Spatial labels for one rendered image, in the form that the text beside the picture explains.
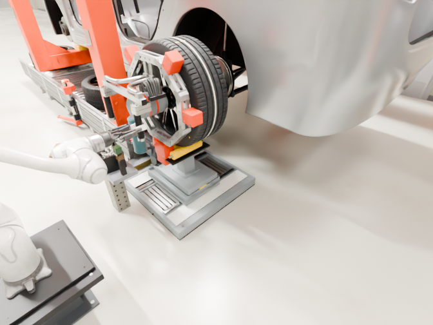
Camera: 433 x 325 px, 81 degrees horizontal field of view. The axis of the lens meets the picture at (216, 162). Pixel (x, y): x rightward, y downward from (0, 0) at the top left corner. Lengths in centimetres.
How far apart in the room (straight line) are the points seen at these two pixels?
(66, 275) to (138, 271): 45
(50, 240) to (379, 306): 182
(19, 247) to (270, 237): 140
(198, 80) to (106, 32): 78
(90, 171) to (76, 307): 88
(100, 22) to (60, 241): 131
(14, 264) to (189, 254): 91
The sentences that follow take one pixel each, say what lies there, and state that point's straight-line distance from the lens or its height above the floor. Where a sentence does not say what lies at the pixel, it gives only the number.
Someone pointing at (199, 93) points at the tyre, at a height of 96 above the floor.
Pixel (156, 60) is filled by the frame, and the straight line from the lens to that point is 145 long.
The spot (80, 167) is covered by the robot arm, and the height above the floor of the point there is 86.
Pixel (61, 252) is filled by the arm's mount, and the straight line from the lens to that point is 158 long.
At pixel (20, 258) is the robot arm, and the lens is 141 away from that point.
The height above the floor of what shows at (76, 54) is 65.
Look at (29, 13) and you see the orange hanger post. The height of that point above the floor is 113.
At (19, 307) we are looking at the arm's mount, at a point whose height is 32.
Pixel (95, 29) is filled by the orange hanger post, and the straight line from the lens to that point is 192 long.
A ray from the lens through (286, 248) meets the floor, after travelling 185.
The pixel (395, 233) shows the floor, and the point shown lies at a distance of 226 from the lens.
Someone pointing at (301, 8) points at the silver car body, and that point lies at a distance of 139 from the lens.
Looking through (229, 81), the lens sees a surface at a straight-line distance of 187.
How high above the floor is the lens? 146
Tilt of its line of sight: 36 degrees down
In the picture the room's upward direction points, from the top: straight up
